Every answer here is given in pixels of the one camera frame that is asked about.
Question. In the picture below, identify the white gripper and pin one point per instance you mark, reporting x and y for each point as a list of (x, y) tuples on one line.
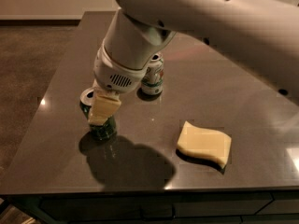
[(116, 74)]

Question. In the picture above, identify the green soda can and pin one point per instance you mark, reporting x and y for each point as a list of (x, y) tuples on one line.
[(103, 132)]

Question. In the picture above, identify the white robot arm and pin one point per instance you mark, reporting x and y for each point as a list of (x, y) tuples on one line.
[(260, 35)]

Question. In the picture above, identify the white soda can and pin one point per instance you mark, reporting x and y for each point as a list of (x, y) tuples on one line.
[(152, 82)]

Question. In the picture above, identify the yellow sponge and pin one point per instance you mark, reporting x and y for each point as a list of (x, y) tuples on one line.
[(205, 144)]

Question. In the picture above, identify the dark counter cabinet front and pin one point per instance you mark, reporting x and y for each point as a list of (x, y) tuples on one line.
[(165, 207)]

